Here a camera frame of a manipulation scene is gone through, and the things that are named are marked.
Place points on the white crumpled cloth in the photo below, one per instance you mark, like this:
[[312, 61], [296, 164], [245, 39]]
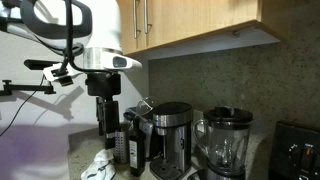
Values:
[[100, 166]]

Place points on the perforated steel utensil holder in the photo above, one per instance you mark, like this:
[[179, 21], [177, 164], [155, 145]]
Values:
[[120, 150]]

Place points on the steel and black coffee maker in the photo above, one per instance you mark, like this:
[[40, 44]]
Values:
[[173, 140]]

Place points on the dark glass bottle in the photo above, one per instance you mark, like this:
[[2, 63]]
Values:
[[136, 156]]

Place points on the clear glass dome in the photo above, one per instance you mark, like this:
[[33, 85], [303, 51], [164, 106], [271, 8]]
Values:
[[145, 105]]

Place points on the blender with glass jar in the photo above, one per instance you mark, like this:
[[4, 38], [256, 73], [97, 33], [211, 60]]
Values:
[[226, 146]]

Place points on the black wall bar camera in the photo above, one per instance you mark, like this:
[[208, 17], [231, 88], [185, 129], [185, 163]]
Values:
[[35, 64]]

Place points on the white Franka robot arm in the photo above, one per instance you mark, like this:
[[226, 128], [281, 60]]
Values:
[[100, 26]]

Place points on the wooden wall cabinet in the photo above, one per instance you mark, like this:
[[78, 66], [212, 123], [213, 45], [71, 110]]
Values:
[[186, 16]]

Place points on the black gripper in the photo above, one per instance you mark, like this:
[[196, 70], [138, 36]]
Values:
[[103, 85]]

